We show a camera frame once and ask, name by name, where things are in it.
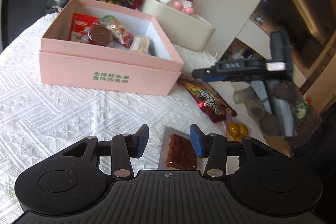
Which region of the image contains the yellow chestnut vacuum pack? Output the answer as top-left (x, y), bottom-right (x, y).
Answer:
top-left (225, 110), bottom-right (252, 142)

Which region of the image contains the dark red jerky bag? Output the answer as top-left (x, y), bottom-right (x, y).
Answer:
top-left (178, 77), bottom-right (238, 123)

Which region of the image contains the red dried meat packet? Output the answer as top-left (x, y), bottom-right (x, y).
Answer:
top-left (158, 127), bottom-right (198, 170)

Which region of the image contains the beige nougat bar packet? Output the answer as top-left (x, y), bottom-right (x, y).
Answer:
top-left (129, 35), bottom-right (151, 55)

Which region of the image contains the brown spiral roll snack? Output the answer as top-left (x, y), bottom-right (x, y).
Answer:
top-left (88, 24), bottom-right (113, 47)

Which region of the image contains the green white snack packet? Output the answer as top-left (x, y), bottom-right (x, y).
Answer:
top-left (98, 15), bottom-right (133, 46)

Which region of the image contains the red snack packet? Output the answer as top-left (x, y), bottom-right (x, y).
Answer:
top-left (68, 13), bottom-right (98, 43)

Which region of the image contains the gloved right hand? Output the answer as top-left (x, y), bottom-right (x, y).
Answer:
top-left (233, 80), bottom-right (322, 153)

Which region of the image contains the white tv cabinet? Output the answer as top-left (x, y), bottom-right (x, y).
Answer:
top-left (225, 14), bottom-right (277, 59)

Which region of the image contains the television screen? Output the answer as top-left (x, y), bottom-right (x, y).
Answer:
top-left (258, 0), bottom-right (335, 67)

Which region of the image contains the cream tissue box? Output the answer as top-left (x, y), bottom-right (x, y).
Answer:
top-left (140, 0), bottom-right (215, 52)

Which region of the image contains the white textured tablecloth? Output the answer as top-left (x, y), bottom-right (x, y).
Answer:
top-left (0, 12), bottom-right (266, 224)

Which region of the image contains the pink ball ornament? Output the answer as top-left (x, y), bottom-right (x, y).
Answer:
top-left (173, 1), bottom-right (194, 15)

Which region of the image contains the pink cardboard gift box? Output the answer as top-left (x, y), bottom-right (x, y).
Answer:
top-left (39, 0), bottom-right (183, 96)

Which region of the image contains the white tissue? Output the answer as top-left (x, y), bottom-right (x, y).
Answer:
top-left (159, 0), bottom-right (181, 4)

